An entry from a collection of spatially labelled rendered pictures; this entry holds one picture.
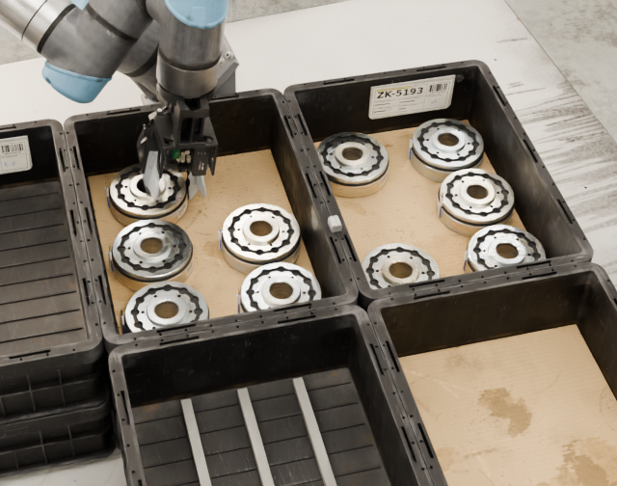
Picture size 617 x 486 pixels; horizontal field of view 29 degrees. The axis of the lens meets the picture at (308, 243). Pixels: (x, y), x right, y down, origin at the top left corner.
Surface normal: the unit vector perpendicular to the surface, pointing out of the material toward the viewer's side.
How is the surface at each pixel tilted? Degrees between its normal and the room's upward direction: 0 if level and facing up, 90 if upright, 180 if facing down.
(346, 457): 0
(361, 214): 0
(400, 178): 0
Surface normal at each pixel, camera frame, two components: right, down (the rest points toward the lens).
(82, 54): -0.09, 0.24
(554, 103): 0.04, -0.69
